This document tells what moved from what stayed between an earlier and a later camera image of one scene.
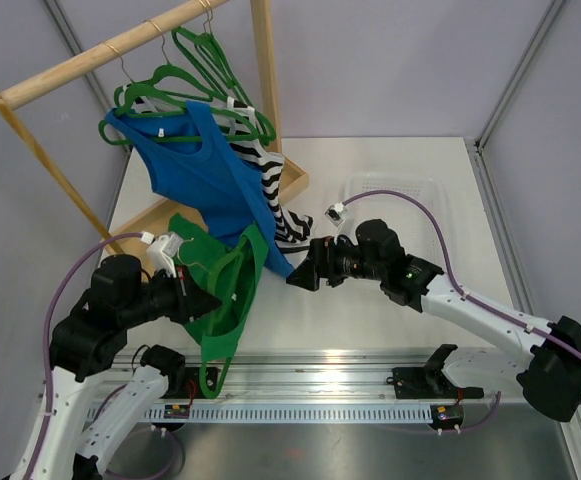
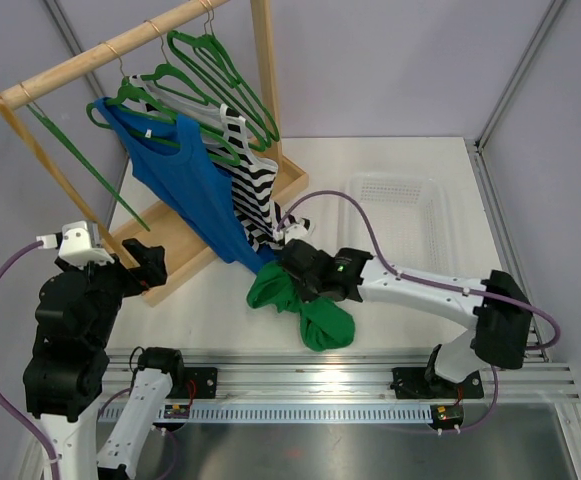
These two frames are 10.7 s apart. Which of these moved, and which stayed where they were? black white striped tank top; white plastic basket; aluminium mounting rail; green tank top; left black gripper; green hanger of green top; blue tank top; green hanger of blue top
Moved: black white striped tank top; blue tank top; left black gripper; green tank top; green hanger of blue top; green hanger of green top
Stayed: white plastic basket; aluminium mounting rail
